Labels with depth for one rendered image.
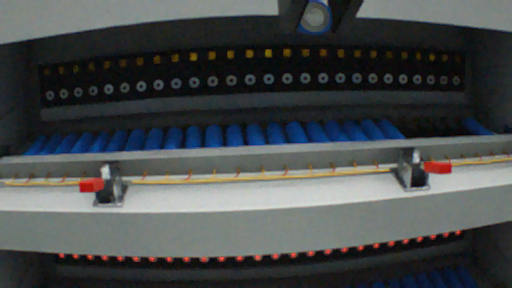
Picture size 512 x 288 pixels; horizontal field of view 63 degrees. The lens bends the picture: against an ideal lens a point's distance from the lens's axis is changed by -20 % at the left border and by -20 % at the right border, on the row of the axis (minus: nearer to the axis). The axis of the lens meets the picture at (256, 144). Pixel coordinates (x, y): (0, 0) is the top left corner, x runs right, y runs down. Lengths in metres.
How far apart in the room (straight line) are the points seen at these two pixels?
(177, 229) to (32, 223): 0.14
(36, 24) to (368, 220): 0.34
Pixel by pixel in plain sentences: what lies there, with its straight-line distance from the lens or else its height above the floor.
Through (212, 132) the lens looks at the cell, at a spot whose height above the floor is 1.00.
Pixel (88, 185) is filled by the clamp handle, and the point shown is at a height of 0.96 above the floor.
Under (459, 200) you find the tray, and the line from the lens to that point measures 0.45.
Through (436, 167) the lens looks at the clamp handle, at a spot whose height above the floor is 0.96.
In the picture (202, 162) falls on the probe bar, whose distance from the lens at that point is 0.44.
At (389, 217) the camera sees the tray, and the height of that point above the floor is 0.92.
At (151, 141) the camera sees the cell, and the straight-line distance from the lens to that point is 0.49.
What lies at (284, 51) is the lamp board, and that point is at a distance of 0.56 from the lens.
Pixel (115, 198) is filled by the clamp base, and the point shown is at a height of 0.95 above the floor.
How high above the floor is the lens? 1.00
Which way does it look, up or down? 2 degrees down
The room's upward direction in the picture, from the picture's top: 2 degrees counter-clockwise
